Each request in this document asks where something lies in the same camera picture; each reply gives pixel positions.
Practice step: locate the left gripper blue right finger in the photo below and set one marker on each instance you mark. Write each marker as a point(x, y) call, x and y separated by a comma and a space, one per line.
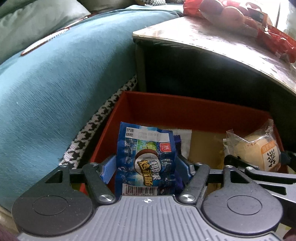
point(194, 177)

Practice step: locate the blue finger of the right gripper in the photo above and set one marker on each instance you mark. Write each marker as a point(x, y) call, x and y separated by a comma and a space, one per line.
point(288, 158)
point(236, 162)

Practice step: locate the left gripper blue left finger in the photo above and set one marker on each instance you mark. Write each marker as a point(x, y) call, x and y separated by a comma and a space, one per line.
point(97, 176)

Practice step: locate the round bun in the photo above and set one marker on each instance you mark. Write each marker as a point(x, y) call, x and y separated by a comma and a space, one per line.
point(259, 148)

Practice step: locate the blue sausage snack packet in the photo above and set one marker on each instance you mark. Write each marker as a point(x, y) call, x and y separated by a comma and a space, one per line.
point(145, 161)

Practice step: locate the red cardboard box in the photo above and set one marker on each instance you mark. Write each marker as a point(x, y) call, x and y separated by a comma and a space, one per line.
point(208, 120)

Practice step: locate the dark blue snack packet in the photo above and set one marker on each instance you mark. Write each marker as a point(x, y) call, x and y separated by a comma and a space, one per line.
point(178, 145)

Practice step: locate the teal cushion with houndstooth trim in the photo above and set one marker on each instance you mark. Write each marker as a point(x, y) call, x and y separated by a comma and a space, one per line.
point(54, 98)

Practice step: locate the marble side table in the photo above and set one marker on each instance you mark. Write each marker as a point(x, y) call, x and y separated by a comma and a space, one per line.
point(202, 36)

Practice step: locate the red snack bag on table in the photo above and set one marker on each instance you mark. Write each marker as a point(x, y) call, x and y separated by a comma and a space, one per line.
point(245, 18)

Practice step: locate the light green pillow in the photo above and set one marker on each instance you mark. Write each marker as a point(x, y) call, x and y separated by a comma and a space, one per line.
point(25, 22)

